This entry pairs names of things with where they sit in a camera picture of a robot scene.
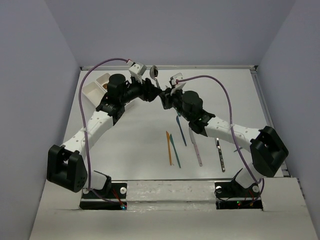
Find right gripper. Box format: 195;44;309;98
160;85;192;122

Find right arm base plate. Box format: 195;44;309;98
214;180;263;210

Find aluminium rail edge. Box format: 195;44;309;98
250;70;291;178
95;65;256;71

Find steel knife pink handle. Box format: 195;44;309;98
188;128;203;167

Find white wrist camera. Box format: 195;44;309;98
169;72;186;96
128;62;147;78

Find steel knife dark handle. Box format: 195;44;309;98
215;138;226;173

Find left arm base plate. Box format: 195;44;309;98
79;181;128;211

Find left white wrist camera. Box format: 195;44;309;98
128;62;147;78

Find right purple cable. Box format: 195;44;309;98
176;75;265;208

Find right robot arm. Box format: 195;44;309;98
159;88;289;196

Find aluminium rail back edge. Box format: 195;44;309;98
95;65;256;71

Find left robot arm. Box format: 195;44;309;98
46;73;162;193

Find aluminium rail right edge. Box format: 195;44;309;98
250;70;291;178

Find steel spoon teal handle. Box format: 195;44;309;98
149;65;161;89

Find blue plastic knife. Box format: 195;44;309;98
175;114;187;146

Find white container compartment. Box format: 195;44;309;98
96;73;111;89
81;81;107;108

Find teal plastic knife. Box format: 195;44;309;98
169;134;182;169

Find white container left compartment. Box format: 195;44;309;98
81;81;107;108

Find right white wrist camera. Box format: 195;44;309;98
169;72;186;96

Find orange plastic knife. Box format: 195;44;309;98
165;131;172;166

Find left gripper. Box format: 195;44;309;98
119;75;162;105

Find white front cover board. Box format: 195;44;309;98
30;183;317;240

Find white container right compartment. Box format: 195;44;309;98
96;73;111;89

